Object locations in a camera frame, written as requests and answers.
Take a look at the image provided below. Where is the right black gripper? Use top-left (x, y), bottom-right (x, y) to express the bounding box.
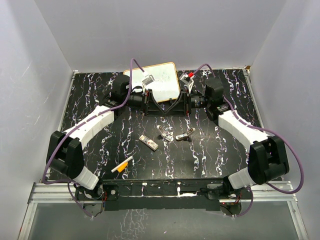
top-left (165, 89), bottom-right (211, 118)

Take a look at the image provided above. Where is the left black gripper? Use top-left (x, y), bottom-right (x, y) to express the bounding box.
top-left (123, 89), bottom-right (165, 118)

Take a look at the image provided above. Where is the white staple box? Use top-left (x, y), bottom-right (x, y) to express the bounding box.
top-left (139, 135), bottom-right (159, 151)

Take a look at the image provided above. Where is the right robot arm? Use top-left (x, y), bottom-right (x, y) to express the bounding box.
top-left (167, 73), bottom-right (290, 199)

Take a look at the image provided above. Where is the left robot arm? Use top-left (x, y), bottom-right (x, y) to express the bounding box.
top-left (45, 73), bottom-right (155, 200)

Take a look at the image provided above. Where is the orange framed whiteboard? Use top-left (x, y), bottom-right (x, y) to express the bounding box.
top-left (132, 62), bottom-right (180, 103)

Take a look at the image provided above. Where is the orange marker cap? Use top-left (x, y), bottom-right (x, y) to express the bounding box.
top-left (117, 162), bottom-right (128, 173)

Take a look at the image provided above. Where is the white marker pen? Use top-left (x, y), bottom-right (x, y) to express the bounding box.
top-left (111, 156), bottom-right (133, 173)

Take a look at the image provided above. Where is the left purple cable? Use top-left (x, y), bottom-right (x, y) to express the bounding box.
top-left (41, 57), bottom-right (151, 218)

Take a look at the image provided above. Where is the purple cable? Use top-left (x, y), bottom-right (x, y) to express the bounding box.
top-left (41, 57), bottom-right (151, 218)
top-left (189, 62), bottom-right (305, 218)

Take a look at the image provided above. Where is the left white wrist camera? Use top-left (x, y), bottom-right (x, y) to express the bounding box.
top-left (141, 74), bottom-right (155, 91)

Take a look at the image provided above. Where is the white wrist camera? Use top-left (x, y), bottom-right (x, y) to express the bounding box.
top-left (179, 73), bottom-right (195, 94)
top-left (141, 74), bottom-right (155, 91)

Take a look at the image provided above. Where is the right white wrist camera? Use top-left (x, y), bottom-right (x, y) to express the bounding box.
top-left (179, 73), bottom-right (195, 94)

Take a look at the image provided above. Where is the black front mounting rail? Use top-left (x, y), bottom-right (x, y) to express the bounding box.
top-left (75, 178), bottom-right (253, 211)

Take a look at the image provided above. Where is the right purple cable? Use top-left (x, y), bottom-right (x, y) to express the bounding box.
top-left (189, 62), bottom-right (305, 218)

